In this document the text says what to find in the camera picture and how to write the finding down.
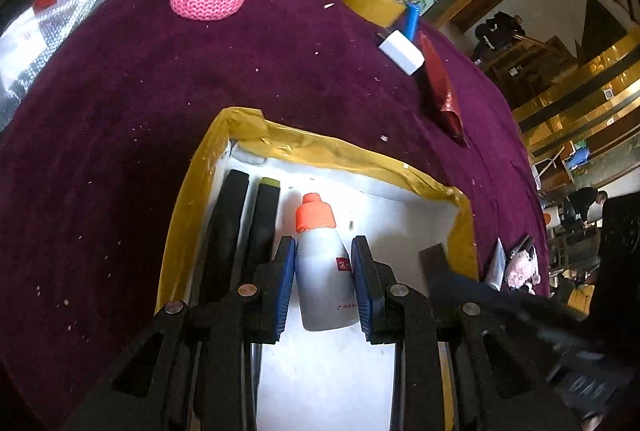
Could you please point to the red foil packet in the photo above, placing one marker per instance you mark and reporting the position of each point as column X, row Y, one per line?
column 440, row 86

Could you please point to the blue cylinder battery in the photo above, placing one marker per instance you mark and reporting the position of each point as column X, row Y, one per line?
column 412, row 18

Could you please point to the white bottle orange cap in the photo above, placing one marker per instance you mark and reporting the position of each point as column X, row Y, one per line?
column 322, row 271

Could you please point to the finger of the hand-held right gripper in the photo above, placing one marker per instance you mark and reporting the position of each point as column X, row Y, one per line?
column 435, row 263

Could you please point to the silver bubble mailer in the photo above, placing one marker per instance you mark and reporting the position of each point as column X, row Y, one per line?
column 40, row 41

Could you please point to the small black tube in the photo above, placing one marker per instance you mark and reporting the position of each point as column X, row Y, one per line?
column 522, row 243

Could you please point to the maroon tablecloth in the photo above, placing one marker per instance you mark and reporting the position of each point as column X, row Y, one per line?
column 150, row 111

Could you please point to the white power adapter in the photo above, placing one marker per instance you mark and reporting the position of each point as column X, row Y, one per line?
column 400, row 51

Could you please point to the pink fluffy scrunchie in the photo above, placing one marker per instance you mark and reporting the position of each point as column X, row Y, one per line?
column 520, row 268

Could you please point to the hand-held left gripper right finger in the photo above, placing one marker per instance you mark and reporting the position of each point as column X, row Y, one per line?
column 362, row 288

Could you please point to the white foam box yellow tape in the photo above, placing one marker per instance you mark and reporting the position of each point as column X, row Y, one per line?
column 325, row 376

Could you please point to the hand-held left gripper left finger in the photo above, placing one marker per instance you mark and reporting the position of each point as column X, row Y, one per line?
column 285, row 283

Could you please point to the gold trimmed counter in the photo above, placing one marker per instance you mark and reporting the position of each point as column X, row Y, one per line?
column 575, row 103

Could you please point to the black marker pen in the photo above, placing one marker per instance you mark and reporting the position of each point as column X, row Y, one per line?
column 227, row 231

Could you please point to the silver tube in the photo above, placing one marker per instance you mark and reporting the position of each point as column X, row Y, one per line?
column 495, row 266

